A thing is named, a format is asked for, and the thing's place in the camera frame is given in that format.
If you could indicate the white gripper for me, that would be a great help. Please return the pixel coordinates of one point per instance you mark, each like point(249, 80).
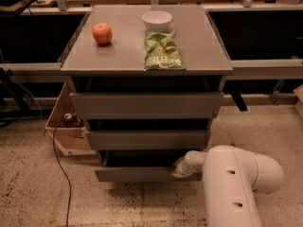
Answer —
point(182, 168)

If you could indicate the grey bottom drawer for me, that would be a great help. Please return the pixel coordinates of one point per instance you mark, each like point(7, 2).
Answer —
point(141, 166)

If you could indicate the grey drawer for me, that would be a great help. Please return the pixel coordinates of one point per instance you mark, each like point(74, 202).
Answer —
point(146, 106)
point(141, 166)
point(132, 140)

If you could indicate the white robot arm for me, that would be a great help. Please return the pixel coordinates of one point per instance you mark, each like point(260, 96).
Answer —
point(231, 177)

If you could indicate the grey middle drawer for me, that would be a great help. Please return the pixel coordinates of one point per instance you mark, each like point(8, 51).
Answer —
point(132, 140)

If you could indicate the grey drawer cabinet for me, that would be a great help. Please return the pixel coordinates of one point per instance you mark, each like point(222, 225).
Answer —
point(141, 121)

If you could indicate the grey top drawer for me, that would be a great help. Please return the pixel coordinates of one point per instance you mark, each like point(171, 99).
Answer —
point(146, 106)

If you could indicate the wooden triangular box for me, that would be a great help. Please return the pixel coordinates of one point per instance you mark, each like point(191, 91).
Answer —
point(70, 141)

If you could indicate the red soda can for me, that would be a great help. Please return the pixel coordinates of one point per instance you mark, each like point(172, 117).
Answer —
point(69, 120)

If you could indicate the green kettle chips bag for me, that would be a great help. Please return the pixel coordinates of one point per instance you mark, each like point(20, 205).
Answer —
point(162, 52)

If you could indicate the white bowl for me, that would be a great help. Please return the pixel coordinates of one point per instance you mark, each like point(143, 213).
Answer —
point(157, 21)

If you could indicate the red apple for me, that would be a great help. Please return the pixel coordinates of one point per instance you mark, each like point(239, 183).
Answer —
point(102, 33)

